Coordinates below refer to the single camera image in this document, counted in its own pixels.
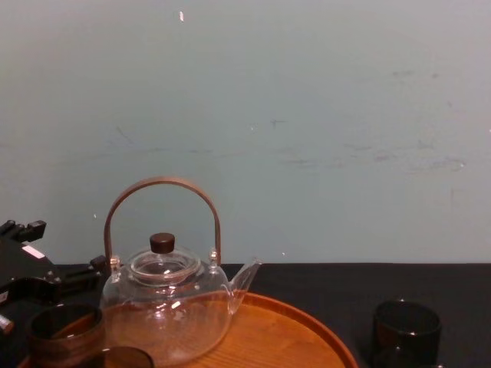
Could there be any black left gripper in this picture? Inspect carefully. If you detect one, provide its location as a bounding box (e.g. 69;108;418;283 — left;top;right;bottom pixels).
0;218;107;307

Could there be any round brown wooden tray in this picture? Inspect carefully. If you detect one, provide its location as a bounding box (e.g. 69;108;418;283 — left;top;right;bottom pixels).
17;292;360;368

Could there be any glass teapot lid dark knob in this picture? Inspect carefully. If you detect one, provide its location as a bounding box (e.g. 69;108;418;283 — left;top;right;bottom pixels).
126;232;202;285

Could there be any black table cloth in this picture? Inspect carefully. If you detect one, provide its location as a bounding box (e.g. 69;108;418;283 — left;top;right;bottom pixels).
0;261;491;368

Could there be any clear glass teapot wooden handle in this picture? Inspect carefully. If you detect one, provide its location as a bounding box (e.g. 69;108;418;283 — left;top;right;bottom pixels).
99;176;264;366

